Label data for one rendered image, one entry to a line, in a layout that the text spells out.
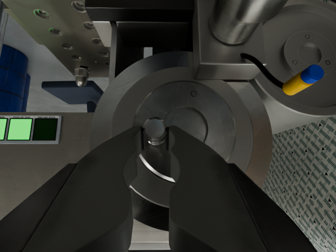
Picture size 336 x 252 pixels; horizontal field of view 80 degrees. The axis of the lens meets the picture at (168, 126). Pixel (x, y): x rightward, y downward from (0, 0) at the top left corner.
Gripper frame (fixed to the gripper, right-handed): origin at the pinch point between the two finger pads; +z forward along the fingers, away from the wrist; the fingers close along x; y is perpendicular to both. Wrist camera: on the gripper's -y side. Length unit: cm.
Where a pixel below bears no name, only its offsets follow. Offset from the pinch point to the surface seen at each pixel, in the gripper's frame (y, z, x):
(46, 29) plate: -3.7, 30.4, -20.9
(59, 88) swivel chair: 54, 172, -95
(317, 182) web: 11.6, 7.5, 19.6
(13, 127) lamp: 18, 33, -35
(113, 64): -2.3, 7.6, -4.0
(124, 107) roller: 0.4, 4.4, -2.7
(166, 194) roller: 5.6, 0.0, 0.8
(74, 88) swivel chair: 53, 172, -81
